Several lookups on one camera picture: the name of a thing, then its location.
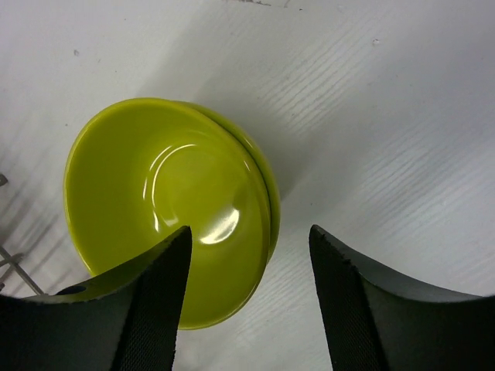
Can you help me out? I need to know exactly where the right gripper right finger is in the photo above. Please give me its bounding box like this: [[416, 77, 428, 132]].
[[309, 225, 494, 370]]

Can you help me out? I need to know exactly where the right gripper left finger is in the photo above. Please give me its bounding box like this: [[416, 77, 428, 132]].
[[1, 226, 193, 370]]

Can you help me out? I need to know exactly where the lime green bowl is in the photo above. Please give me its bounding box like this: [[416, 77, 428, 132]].
[[176, 100, 281, 261], [63, 97, 270, 330]]

